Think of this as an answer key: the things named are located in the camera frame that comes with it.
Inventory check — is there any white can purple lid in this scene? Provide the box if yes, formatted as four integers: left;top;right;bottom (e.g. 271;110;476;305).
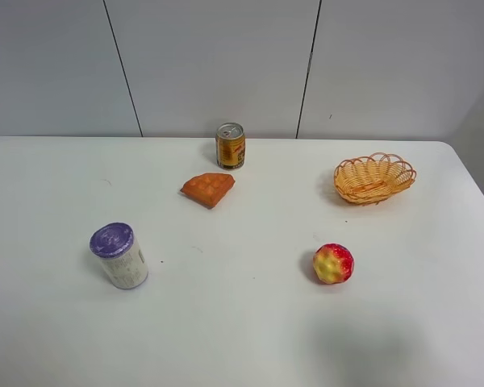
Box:
89;223;148;290

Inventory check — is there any red yellow apple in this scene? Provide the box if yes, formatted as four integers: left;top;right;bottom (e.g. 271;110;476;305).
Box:
312;243;354;285

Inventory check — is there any woven yellow basket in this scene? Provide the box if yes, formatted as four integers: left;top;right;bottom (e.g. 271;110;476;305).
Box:
333;152;417;205

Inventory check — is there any gold drink can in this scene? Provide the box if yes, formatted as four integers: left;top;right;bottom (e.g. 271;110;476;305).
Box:
215;123;245;169

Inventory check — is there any orange waffle bread piece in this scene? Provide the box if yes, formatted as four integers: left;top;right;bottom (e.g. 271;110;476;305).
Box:
181;173;236;209

